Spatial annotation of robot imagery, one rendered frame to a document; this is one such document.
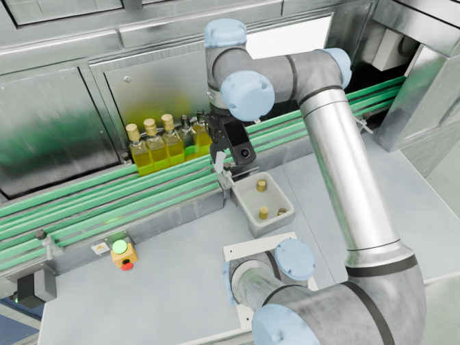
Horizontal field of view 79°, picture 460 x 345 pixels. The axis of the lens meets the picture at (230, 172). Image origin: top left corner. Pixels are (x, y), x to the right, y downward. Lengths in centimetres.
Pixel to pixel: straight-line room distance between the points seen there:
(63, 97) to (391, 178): 134
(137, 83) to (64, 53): 22
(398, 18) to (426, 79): 27
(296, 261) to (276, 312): 41
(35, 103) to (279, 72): 79
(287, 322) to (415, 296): 17
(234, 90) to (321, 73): 15
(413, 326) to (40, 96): 103
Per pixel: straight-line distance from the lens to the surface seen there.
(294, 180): 129
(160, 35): 96
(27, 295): 113
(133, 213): 102
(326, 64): 50
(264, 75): 45
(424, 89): 138
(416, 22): 138
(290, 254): 81
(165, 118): 94
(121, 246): 104
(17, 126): 110
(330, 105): 47
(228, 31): 52
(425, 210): 142
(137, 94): 102
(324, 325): 40
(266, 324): 40
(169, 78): 102
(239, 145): 59
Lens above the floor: 174
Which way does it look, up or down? 50 degrees down
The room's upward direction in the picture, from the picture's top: straight up
